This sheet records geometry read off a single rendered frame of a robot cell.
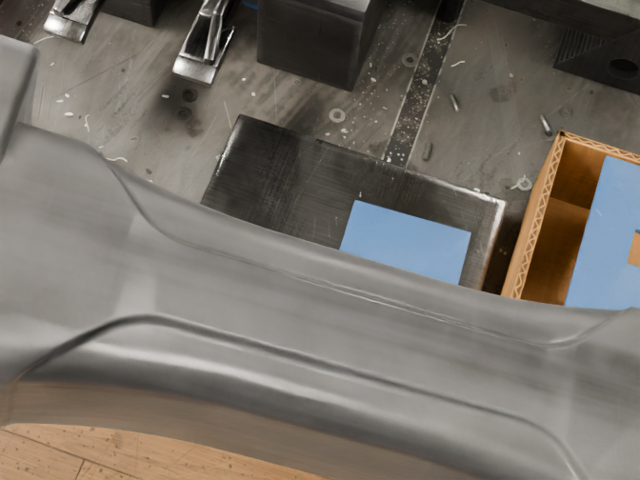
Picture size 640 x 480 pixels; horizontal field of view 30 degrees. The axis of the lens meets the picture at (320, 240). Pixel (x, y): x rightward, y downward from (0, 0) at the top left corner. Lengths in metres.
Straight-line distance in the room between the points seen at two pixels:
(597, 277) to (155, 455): 0.25
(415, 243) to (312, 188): 0.07
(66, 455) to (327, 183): 0.21
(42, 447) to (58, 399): 0.39
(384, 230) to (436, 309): 0.40
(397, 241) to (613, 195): 0.13
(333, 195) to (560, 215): 0.14
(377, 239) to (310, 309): 0.41
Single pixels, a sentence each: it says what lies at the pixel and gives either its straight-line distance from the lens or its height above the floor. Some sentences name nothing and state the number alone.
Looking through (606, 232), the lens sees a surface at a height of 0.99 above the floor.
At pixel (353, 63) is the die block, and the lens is 0.73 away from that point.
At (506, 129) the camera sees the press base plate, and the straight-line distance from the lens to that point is 0.76.
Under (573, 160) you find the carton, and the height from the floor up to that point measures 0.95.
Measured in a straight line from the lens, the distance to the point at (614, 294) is 0.63.
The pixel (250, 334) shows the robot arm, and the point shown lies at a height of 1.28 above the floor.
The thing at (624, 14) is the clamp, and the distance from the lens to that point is 0.74.
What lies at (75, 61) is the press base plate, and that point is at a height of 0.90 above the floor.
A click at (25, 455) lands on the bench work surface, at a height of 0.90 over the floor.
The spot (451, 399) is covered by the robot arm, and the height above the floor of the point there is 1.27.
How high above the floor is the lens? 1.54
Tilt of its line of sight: 64 degrees down
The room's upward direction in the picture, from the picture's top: 8 degrees clockwise
